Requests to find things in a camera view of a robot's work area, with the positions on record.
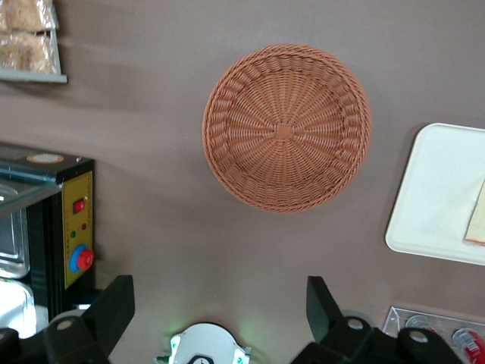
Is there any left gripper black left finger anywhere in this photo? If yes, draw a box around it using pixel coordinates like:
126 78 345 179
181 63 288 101
0 275 136 364

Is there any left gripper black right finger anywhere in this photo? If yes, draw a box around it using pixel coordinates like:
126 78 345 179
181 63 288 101
291 275 467 364

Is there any triangular sandwich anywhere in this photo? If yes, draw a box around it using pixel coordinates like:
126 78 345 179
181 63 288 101
462 177 485 246

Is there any cream rectangular tray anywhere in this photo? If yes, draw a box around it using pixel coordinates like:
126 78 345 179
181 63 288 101
385 122 485 266

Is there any brown round wicker basket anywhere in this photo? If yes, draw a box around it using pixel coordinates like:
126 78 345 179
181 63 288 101
202 43 373 214

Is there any grey snack tray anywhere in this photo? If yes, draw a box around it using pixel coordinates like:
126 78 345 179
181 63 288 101
0 0 68 83

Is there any clear acrylic bottle rack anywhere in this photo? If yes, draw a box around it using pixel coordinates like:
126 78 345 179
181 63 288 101
381 305 485 364

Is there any black food warmer cabinet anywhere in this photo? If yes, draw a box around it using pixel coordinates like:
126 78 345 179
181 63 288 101
0 140 95 342

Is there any steel food pan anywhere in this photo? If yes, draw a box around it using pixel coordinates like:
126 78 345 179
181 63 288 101
0 184 31 278
0 280 37 339

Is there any red aluminium cola bottle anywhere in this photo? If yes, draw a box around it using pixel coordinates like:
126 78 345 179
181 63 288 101
452 327 485 362

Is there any clear bag of crackers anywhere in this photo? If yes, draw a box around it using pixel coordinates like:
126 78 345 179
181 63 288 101
0 0 58 33
0 32 58 75

